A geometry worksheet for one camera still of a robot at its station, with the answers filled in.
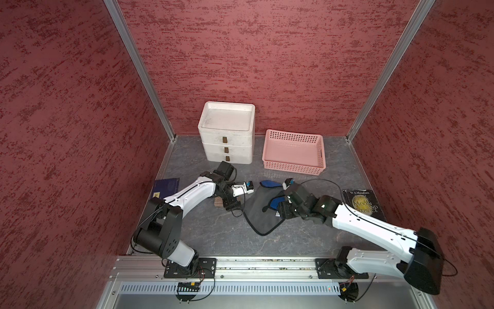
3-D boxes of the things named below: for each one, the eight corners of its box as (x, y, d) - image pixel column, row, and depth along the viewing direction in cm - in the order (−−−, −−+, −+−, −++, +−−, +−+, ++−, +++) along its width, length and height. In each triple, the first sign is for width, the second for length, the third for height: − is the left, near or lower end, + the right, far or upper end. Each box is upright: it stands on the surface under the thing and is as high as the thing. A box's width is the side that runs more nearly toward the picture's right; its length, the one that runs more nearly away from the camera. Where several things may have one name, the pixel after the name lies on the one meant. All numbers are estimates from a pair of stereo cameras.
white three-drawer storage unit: (205, 164, 109) (194, 131, 89) (211, 134, 125) (203, 101, 104) (254, 164, 109) (255, 132, 89) (254, 134, 125) (254, 101, 105)
